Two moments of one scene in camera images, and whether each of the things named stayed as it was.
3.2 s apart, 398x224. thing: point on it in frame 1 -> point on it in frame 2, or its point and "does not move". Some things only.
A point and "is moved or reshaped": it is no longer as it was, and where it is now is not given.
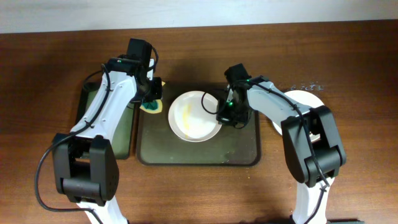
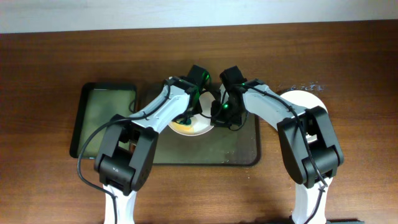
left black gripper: x=158 y=92 -> x=199 y=109
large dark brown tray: x=158 y=144 does not move
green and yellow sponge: x=152 y=106 is moved or reshaped
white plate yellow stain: x=306 y=99 does not move
